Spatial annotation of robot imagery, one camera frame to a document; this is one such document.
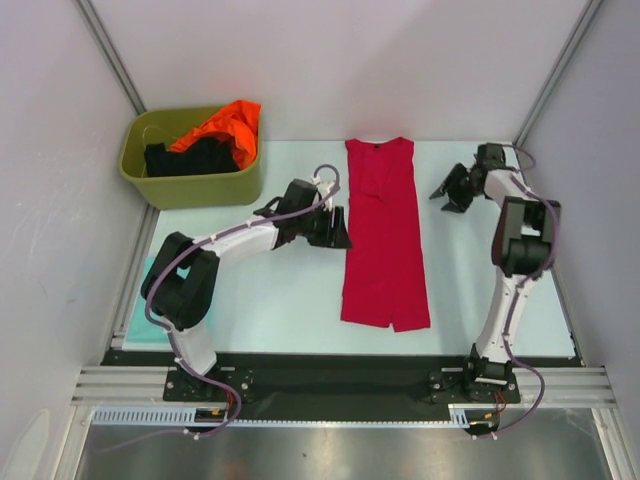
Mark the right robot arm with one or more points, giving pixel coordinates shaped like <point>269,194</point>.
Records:
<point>523,248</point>

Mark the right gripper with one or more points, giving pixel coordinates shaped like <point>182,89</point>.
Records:
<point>463,183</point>

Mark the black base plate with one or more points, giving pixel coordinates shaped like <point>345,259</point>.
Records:
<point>332,388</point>

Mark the orange t shirt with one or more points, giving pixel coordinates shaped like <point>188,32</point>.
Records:
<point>237,123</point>

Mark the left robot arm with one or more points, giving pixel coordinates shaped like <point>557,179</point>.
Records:
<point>179,286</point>

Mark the magenta red t shirt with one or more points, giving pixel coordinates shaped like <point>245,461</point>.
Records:
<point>385,281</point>

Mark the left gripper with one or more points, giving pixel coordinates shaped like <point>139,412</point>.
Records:
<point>335,235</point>

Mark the olive green plastic bin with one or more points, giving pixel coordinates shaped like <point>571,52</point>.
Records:
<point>176,192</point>

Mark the aluminium frame rail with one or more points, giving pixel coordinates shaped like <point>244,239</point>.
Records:
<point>115,385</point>

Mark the folded teal t shirt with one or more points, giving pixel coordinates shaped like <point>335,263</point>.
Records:
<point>141,335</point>

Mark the slotted cable duct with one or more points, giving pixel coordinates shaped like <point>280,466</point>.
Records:
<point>159,416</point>

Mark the black t shirt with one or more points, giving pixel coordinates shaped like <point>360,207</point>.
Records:
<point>204,157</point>

